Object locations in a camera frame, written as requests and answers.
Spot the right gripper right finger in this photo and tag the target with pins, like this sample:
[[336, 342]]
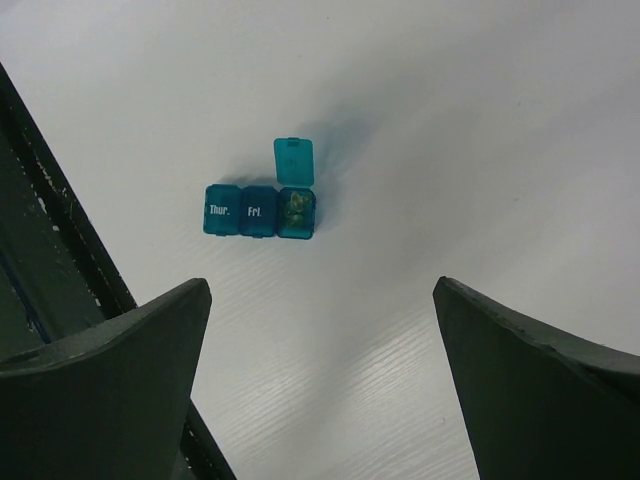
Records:
[[537, 401]]

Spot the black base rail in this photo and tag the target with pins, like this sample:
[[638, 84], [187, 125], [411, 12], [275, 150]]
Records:
[[57, 279]]

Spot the teal weekly pill organizer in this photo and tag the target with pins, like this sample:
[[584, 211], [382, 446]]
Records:
[[257, 211]]

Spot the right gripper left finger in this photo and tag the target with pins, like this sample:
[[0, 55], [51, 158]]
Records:
[[109, 402]]

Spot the yellow pills in organizer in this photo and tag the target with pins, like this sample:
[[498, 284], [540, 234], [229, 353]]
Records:
[[297, 208]]

